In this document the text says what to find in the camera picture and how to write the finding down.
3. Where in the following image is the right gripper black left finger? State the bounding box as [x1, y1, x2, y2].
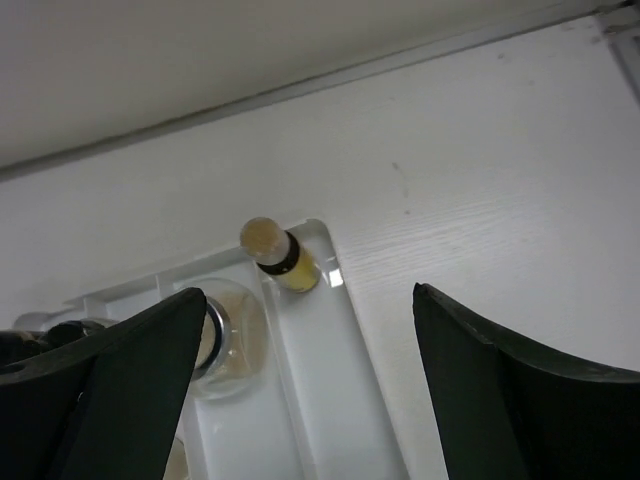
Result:
[1, 288, 206, 479]

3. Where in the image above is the small beige-capped bottle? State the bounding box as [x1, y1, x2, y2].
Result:
[240, 217, 320, 293]

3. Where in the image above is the wide glass jar metal rim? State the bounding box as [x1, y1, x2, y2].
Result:
[190, 277, 268, 399]

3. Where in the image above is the black-capped white sauce bottle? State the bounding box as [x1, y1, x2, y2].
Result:
[163, 437, 190, 480]

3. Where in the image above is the black-capped glass condiment bottle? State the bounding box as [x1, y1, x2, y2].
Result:
[1, 318, 112, 365]

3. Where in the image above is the white divided plastic tray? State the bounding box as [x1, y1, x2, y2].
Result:
[14, 217, 409, 480]

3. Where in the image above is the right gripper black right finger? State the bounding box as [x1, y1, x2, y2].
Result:
[413, 284, 639, 479]

